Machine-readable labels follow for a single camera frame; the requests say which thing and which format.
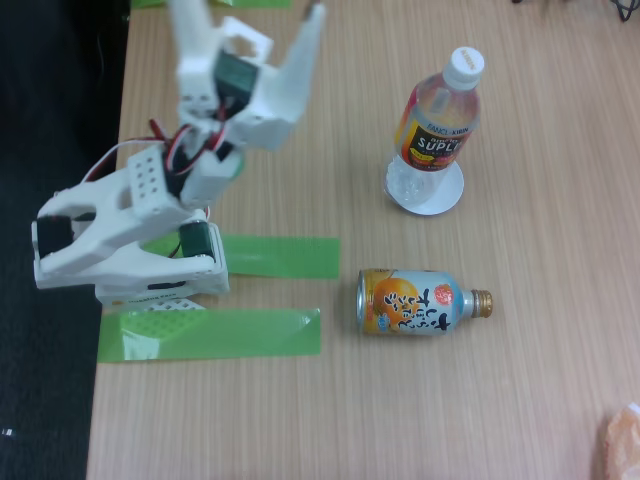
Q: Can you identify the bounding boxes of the clear plastic bottle white cap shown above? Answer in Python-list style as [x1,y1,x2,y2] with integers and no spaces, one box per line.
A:
[383,45,486,206]

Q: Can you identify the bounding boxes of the orange aluminium bottle can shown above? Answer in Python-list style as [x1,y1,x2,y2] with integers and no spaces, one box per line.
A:
[355,268,495,337]

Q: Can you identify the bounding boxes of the short green tape strip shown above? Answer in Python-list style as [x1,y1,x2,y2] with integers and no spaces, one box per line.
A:
[142,233,341,281]

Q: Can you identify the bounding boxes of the small white round plate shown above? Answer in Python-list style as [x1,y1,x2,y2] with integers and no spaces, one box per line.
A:
[385,159,465,217]

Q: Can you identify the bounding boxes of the wide green tape strip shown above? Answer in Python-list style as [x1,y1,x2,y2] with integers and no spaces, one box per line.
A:
[97,308,322,364]

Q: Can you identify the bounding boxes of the black cable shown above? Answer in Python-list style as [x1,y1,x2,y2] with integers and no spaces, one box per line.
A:
[610,0,640,24]

